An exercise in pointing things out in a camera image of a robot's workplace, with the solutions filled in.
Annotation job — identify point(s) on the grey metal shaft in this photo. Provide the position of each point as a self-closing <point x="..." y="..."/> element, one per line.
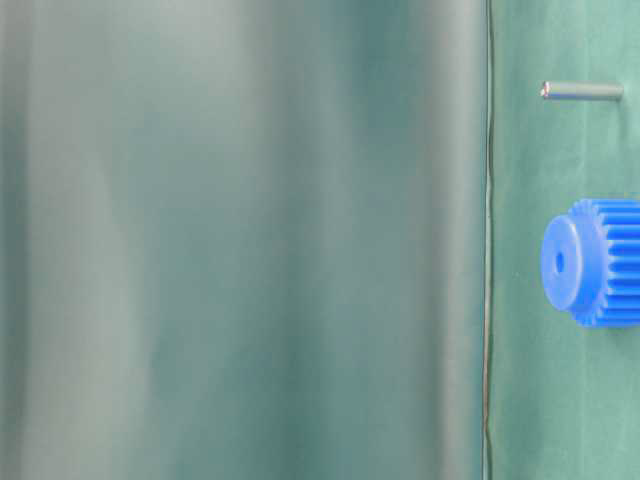
<point x="558" y="90"/>

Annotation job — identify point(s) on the blue plastic gear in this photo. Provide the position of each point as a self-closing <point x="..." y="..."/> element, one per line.
<point x="589" y="263"/>

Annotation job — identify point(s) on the green background curtain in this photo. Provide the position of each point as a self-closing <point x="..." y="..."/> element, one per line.
<point x="242" y="239"/>

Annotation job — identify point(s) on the green cloth mat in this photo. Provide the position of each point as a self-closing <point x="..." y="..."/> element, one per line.
<point x="563" y="399"/>

